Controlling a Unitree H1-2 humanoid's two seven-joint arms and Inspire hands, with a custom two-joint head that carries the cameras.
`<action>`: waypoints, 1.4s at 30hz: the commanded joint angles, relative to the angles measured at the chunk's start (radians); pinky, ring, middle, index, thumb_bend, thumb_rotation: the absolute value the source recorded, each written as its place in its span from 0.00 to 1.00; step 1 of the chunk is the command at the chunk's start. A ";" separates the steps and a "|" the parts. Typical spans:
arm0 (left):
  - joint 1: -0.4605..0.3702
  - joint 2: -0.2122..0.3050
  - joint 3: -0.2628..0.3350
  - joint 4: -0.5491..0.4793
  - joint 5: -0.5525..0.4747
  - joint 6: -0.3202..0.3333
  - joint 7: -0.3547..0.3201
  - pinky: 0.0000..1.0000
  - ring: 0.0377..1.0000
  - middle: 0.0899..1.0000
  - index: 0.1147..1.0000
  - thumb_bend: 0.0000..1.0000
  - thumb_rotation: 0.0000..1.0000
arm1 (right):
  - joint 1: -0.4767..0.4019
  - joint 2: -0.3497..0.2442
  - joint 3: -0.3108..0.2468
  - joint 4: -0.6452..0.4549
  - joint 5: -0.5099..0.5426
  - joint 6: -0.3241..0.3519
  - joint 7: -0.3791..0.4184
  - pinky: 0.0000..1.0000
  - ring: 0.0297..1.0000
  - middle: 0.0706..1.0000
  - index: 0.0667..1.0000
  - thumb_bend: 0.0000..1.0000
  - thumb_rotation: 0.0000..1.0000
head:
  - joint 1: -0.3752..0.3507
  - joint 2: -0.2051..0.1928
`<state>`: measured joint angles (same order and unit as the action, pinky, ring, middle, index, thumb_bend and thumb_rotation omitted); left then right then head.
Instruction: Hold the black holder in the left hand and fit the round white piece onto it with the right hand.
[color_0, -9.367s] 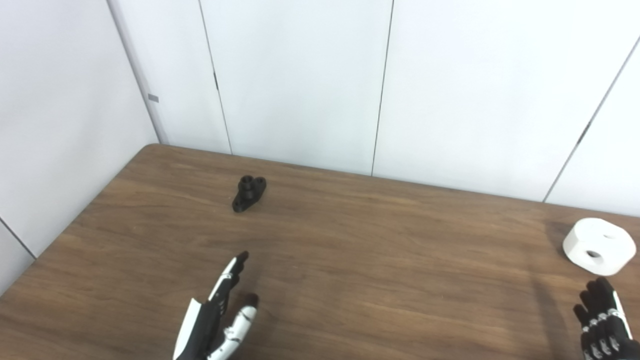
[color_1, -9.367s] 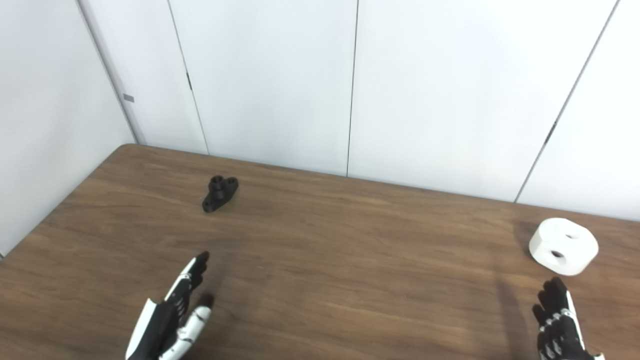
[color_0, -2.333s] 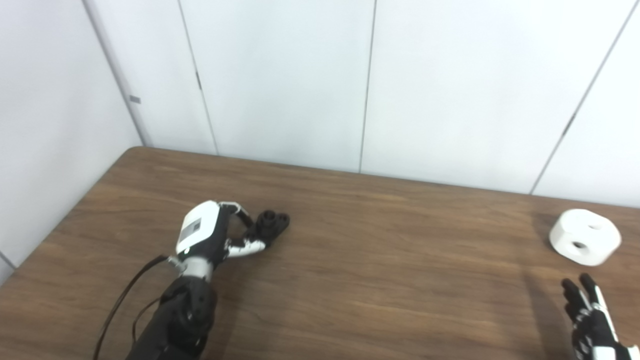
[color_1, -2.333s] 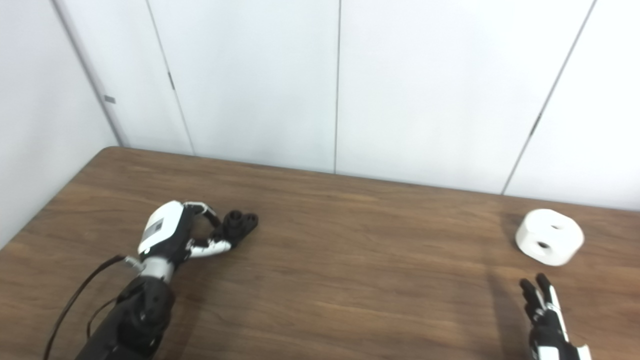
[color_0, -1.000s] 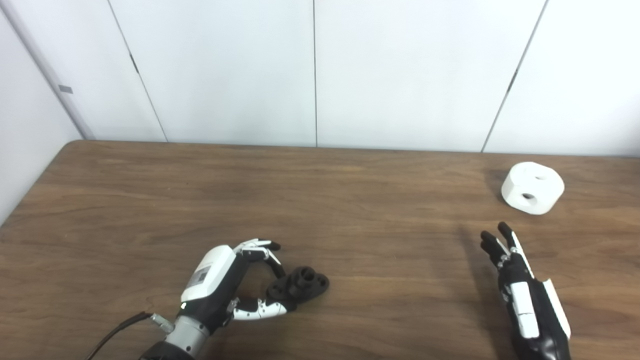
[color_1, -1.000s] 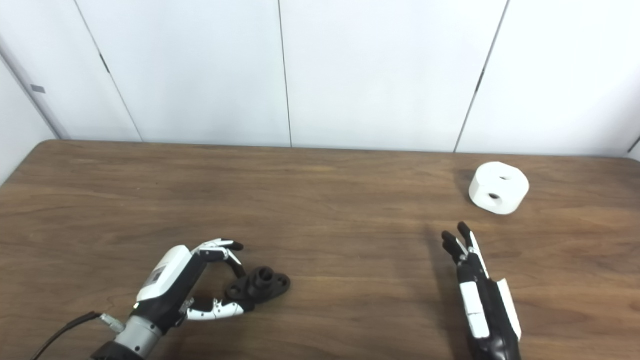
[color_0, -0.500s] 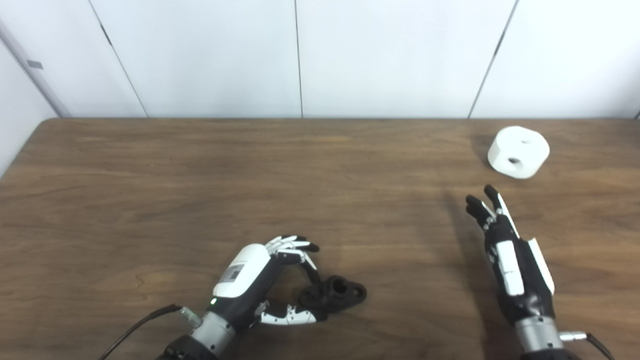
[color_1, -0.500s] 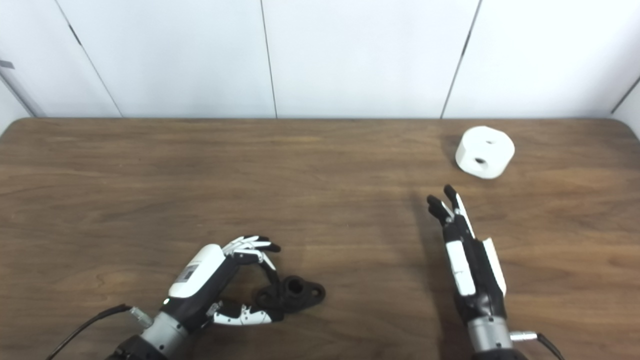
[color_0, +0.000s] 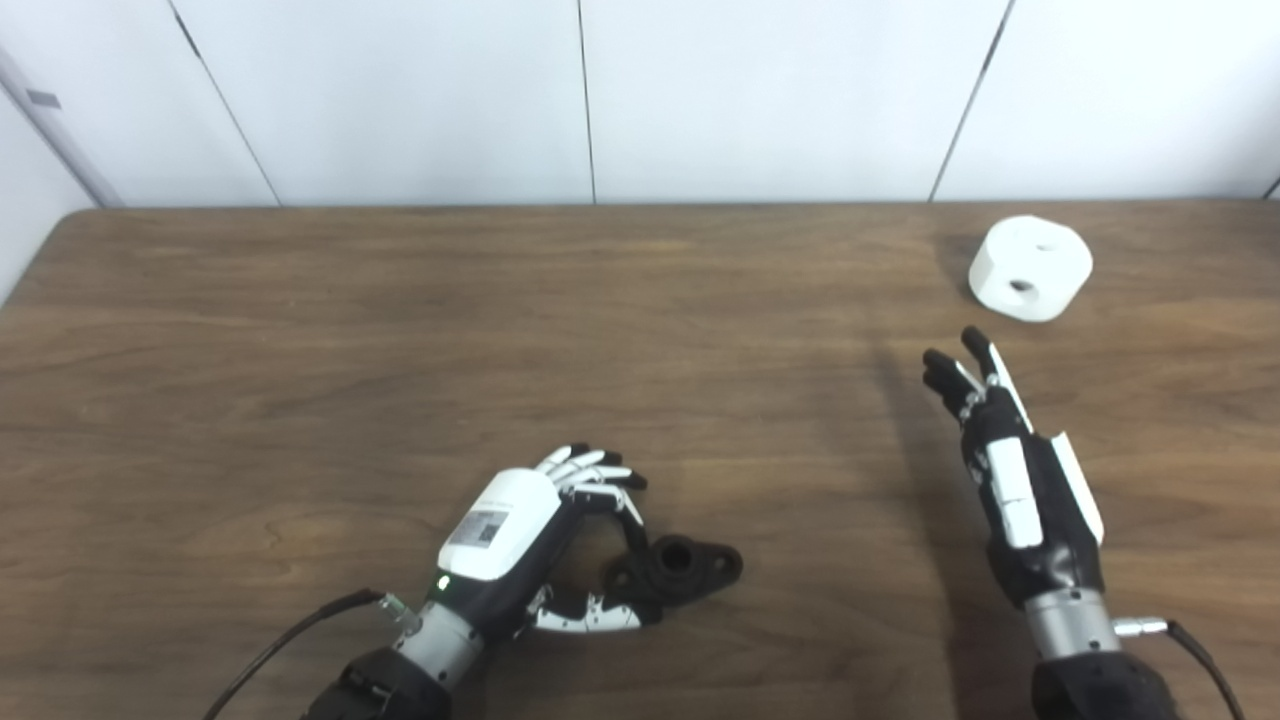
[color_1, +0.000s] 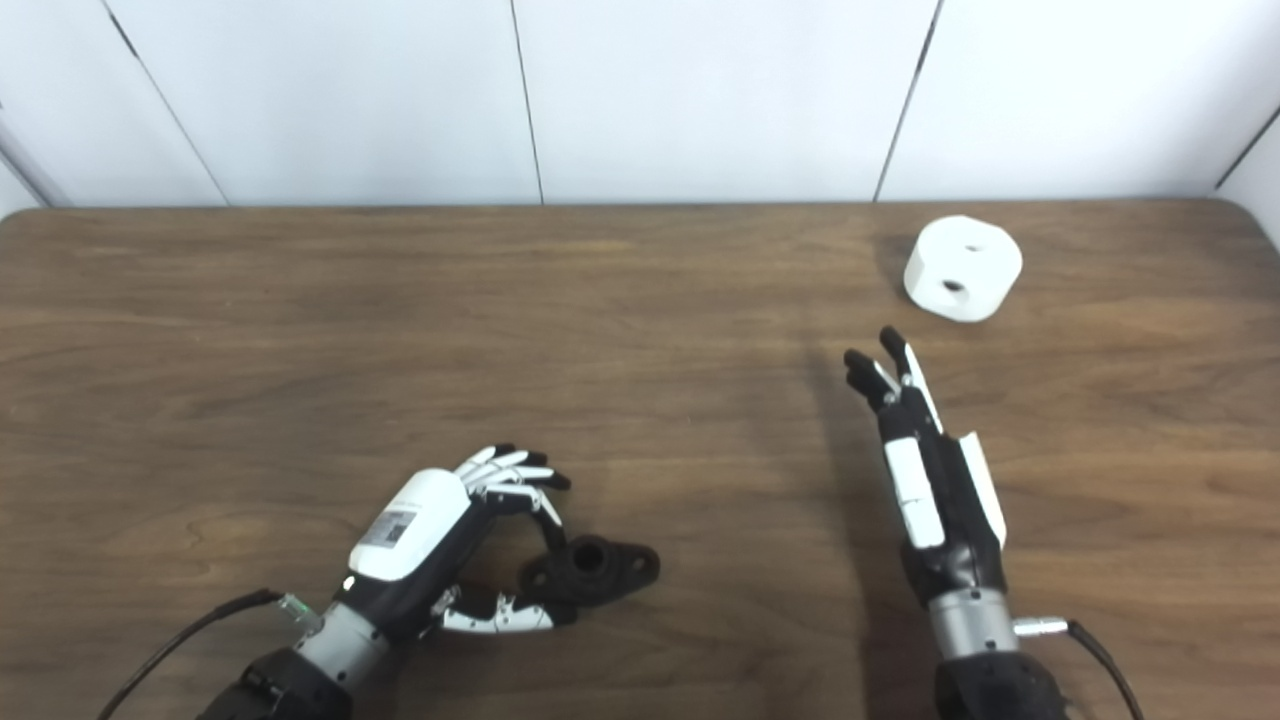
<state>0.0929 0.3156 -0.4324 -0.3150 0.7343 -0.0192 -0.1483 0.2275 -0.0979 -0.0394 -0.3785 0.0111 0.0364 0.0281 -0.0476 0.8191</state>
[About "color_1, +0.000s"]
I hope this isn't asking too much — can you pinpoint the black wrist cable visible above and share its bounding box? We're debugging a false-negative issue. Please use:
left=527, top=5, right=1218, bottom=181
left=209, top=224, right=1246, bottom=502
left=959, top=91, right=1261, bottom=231
left=1015, top=617, right=1147, bottom=720
left=97, top=588, right=287, bottom=720

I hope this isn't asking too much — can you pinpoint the round white piece with holes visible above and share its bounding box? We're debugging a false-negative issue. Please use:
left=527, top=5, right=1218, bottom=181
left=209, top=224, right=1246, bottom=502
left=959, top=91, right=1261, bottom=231
left=903, top=215, right=1025, bottom=324

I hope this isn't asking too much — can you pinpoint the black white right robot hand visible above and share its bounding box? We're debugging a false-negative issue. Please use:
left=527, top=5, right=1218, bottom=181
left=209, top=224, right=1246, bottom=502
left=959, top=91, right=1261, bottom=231
left=843, top=326, right=1010, bottom=607

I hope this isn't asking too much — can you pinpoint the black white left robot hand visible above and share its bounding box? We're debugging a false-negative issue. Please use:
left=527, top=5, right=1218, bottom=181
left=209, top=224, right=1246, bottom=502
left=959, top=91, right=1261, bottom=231
left=345, top=443, right=577, bottom=642

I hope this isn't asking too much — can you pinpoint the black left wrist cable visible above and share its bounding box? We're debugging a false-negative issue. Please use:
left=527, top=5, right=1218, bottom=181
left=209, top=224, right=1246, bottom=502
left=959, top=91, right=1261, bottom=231
left=97, top=588, right=287, bottom=720

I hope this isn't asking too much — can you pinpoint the black flanged holder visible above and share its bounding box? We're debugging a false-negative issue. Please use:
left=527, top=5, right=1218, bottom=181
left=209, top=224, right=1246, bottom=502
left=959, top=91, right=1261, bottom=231
left=518, top=535, right=662, bottom=609

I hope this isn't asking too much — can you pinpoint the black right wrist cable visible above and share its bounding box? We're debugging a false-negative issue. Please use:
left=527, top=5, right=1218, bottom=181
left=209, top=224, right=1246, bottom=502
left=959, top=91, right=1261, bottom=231
left=1015, top=617, right=1147, bottom=720

